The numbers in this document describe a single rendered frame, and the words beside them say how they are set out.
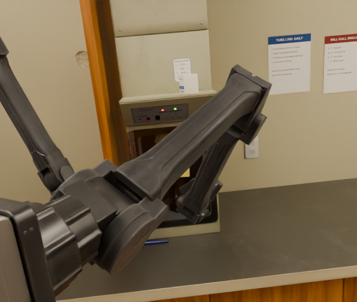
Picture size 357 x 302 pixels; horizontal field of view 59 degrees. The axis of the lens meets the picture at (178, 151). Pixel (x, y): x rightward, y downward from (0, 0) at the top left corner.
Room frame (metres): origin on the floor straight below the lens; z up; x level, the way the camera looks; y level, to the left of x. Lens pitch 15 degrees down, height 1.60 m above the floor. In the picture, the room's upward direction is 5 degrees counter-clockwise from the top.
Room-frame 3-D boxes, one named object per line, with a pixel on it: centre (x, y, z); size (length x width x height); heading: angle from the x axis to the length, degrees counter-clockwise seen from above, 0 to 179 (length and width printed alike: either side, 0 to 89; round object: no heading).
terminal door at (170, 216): (1.12, 0.02, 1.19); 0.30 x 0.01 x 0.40; 92
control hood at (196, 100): (1.07, 0.02, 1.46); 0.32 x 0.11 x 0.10; 92
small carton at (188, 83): (1.08, -0.05, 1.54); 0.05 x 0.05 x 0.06; 16
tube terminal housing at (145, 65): (1.26, 0.03, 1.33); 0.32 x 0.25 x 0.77; 92
